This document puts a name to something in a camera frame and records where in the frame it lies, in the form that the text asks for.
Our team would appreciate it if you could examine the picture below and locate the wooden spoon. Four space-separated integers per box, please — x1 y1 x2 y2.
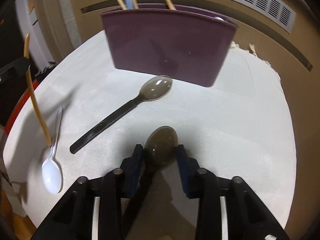
23 32 53 147

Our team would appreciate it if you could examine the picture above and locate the grey spoon black handle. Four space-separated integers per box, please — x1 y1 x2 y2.
69 76 173 154
121 126 178 239

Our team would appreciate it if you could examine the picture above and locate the white plastic spoon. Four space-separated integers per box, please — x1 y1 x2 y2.
42 107 63 194

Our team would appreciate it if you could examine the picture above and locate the red mat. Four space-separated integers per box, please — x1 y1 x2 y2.
4 90 30 135

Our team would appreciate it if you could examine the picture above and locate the white table cloth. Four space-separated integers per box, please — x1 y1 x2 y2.
3 31 296 239

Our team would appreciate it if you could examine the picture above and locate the light blue plastic utensil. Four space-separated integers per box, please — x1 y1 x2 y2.
124 0 134 10

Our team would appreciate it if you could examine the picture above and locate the purple plastic utensil holder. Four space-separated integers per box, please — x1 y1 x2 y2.
100 3 238 87

